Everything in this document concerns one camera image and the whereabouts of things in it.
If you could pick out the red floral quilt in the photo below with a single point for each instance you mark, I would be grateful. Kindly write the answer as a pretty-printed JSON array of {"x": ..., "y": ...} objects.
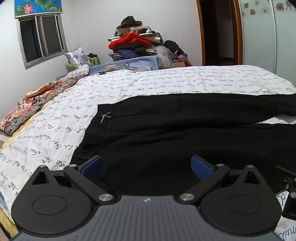
[{"x": 39, "y": 97}]

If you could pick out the green plastic stool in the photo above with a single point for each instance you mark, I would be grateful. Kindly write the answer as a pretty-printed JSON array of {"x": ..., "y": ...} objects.
[{"x": 93, "y": 61}]

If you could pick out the purple bag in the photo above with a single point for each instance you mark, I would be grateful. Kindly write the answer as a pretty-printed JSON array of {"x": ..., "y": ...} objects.
[{"x": 182, "y": 56}]

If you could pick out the green plastic basket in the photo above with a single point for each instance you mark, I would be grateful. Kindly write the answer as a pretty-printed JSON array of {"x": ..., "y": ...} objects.
[{"x": 70, "y": 66}]

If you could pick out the wooden door frame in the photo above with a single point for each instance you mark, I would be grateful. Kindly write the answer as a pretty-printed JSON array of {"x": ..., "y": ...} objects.
[{"x": 238, "y": 32}]

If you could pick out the lotus wall poster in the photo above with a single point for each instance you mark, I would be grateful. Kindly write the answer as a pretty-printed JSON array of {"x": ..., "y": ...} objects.
[{"x": 38, "y": 7}]

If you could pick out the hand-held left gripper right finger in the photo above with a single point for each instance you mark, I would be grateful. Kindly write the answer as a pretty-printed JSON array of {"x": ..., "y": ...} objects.
[{"x": 200, "y": 167}]

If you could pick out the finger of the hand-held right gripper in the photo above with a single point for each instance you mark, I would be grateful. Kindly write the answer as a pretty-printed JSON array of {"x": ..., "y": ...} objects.
[
  {"x": 291, "y": 206},
  {"x": 286, "y": 178}
]

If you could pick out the grey floral plastic bag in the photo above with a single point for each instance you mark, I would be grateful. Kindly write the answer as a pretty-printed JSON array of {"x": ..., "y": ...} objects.
[{"x": 163, "y": 55}]

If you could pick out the black pants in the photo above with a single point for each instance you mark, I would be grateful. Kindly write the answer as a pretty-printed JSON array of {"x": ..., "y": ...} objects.
[{"x": 161, "y": 129}]

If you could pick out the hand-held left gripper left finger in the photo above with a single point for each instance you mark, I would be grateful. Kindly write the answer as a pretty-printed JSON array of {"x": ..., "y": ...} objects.
[{"x": 93, "y": 167}]

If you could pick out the pink floral pillow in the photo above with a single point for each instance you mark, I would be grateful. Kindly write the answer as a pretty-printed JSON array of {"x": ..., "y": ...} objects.
[{"x": 78, "y": 72}]

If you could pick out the grey floral pillow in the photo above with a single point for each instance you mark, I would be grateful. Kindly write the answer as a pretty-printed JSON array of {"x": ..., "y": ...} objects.
[{"x": 76, "y": 56}]

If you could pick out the sliding window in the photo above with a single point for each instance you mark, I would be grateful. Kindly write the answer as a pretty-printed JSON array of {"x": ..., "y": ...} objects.
[{"x": 41, "y": 38}]

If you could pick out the black bag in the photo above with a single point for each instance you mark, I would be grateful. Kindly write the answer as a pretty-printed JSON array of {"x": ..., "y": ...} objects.
[{"x": 172, "y": 47}]

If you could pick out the pile of clothes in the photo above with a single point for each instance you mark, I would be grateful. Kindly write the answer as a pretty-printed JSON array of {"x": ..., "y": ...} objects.
[{"x": 133, "y": 39}]

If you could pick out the white wardrobe with flower decals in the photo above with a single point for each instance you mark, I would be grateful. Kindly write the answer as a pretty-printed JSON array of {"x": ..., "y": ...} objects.
[{"x": 261, "y": 39}]

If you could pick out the white script-printed blanket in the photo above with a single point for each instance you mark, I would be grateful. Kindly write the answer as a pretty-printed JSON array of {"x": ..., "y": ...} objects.
[{"x": 148, "y": 81}]

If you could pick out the cardboard box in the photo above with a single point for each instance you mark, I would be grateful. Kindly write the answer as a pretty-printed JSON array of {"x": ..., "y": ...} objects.
[{"x": 179, "y": 64}]

